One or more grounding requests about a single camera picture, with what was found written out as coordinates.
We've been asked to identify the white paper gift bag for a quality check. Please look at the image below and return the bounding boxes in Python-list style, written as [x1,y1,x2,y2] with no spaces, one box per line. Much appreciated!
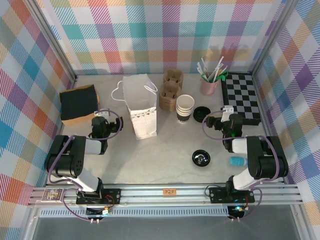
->
[111,74,159,141]

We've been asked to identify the single black cup lid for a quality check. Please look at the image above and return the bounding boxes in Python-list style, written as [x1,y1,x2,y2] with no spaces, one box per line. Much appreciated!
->
[191,149,213,167]

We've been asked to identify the stack of black lids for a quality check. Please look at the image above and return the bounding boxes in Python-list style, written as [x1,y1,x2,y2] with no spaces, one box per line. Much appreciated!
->
[193,106,212,123]

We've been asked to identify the brown cardboard box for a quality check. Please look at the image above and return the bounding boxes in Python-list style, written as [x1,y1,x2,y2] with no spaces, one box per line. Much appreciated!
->
[59,84,103,127]

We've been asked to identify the black grey checkerboard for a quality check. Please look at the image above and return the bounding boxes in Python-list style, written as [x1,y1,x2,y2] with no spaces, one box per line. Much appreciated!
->
[220,71,262,127]

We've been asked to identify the stack of paper cups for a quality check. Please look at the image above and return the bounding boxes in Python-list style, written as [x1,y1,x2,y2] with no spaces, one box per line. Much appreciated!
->
[175,94,195,125]

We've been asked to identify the navy blue cloth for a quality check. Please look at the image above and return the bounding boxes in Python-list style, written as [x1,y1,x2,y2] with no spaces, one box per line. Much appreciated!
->
[59,84,99,121]

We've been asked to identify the pink holder cup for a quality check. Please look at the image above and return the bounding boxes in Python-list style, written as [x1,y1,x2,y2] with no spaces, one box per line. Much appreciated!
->
[199,72,218,96]

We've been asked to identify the teal plastic tube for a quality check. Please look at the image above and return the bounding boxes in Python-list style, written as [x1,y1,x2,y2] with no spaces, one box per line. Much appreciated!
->
[229,156,249,167]

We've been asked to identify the green stirrer with loop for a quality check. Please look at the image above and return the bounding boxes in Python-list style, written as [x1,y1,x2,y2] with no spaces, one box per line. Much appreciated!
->
[215,71,229,83]

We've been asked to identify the brown pulp cup carrier stack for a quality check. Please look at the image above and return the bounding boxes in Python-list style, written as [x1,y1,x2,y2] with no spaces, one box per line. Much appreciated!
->
[158,69,185,112]

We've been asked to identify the short white wrapped straw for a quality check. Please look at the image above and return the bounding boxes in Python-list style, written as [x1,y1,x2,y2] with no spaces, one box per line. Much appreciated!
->
[216,65,229,80]

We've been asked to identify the flat white straw wrapper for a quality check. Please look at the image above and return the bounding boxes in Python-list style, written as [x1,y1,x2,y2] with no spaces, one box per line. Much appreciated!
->
[196,61,206,77]

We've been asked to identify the thin white wrapped straw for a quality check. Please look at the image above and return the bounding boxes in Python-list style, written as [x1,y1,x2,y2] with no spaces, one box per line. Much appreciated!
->
[201,56,210,80]

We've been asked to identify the long white wrapped straw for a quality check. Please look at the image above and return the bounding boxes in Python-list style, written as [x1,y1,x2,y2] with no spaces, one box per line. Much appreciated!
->
[211,56,225,81]

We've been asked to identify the purple playing card box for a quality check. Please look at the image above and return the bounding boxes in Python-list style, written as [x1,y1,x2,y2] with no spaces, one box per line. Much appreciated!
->
[41,188,63,202]

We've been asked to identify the small black controller board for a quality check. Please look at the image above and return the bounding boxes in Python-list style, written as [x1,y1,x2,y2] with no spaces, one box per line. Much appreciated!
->
[227,204,247,216]
[85,206,114,218]

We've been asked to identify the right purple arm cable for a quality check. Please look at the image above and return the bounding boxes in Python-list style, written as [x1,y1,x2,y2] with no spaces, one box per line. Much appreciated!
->
[201,110,280,222]

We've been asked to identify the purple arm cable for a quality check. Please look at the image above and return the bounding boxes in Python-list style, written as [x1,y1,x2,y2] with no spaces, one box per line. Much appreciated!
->
[47,108,124,222]
[201,110,280,222]

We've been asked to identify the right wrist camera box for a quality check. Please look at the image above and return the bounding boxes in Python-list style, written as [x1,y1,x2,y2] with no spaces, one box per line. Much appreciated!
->
[221,105,235,123]

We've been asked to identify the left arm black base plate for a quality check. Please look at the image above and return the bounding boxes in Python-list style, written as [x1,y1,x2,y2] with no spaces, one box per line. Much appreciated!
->
[75,188,123,206]

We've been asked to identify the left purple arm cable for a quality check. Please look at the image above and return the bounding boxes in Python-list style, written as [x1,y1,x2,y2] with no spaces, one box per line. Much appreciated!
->
[47,108,124,222]

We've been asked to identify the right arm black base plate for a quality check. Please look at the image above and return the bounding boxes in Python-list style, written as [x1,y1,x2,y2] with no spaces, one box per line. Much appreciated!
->
[208,186,256,204]

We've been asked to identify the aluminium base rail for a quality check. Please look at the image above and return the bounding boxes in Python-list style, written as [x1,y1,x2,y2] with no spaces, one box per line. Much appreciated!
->
[27,183,305,208]

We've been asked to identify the grey slotted cable duct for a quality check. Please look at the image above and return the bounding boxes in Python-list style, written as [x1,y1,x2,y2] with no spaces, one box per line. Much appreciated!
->
[37,206,231,219]

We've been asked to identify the aluminium frame post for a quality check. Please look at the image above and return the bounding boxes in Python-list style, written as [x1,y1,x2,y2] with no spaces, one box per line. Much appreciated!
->
[250,0,297,76]
[24,0,78,85]

